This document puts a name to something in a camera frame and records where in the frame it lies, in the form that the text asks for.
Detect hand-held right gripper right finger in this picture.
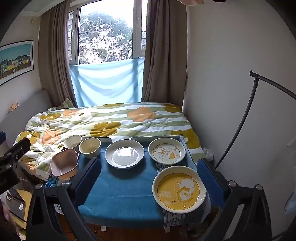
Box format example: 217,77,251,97
196,159,272,241

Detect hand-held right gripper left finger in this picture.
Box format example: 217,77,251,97
26,157,102,241

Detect pink bowl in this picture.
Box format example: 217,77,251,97
51,148,80,179

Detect white mug near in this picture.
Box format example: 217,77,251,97
79,137,102,159

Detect white crumpled cloth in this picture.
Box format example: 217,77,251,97
203,147,215,161

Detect yellow bear print plate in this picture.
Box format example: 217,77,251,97
152,166,207,214

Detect plain white plate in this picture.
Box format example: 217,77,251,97
105,139,145,168

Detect small cream bowl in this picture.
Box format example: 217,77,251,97
63,134,82,150

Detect blue table mat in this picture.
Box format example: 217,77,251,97
76,141,208,223

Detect patterned tablecloth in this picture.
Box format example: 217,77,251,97
44,160,208,232

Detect white duck print plate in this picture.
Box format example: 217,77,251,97
148,138,186,165

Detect floral striped blanket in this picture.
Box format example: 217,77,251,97
14,102,206,183

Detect white bed headboard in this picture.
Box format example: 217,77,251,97
0,89,52,139

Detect patterned pillow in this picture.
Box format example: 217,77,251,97
57,97,75,110

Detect black curved floor stand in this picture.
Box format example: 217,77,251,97
214,71,296,170

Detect light blue window cloth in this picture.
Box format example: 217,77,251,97
70,58,145,107

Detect brown curtain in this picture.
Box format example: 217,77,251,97
141,0,188,104
38,0,80,109

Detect window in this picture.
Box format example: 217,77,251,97
69,0,148,66

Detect wall poster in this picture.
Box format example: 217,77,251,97
0,40,34,87

